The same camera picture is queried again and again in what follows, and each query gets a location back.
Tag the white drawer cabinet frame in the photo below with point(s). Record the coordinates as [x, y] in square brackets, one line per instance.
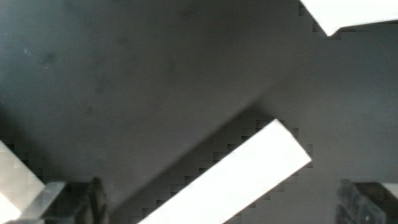
[343, 13]

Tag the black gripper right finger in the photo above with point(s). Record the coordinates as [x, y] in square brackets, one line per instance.
[367, 203]

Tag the white front fence rail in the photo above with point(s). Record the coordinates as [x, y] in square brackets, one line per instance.
[236, 181]

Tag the white block at left edge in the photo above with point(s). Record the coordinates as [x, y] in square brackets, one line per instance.
[19, 185]

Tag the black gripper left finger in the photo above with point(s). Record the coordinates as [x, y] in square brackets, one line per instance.
[69, 204]

